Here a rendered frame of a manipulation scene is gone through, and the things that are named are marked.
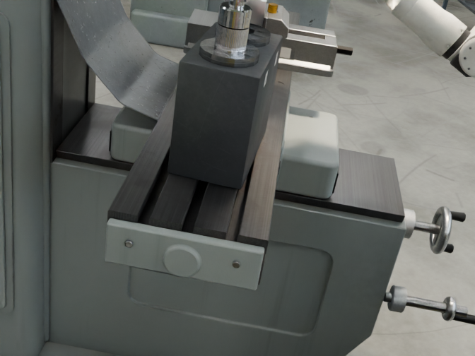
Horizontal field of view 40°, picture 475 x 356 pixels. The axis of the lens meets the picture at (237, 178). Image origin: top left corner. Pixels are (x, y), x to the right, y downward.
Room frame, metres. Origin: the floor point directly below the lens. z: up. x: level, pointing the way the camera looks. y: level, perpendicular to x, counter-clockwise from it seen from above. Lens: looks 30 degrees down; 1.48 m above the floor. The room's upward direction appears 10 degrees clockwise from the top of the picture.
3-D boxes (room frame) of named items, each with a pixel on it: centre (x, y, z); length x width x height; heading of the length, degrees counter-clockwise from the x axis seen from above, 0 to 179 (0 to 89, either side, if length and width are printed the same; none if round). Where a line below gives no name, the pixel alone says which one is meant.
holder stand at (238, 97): (0.99, 0.04, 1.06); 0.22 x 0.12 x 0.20; 173
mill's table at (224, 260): (1.35, 0.03, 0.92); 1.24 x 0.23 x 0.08; 178
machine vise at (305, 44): (1.52, 0.00, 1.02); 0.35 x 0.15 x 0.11; 90
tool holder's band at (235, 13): (0.94, 0.04, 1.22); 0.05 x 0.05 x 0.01
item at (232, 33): (0.94, 0.04, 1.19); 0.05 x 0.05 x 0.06
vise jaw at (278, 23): (1.52, -0.03, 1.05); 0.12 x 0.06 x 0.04; 0
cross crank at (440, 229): (1.35, -0.47, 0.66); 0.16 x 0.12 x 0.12; 88
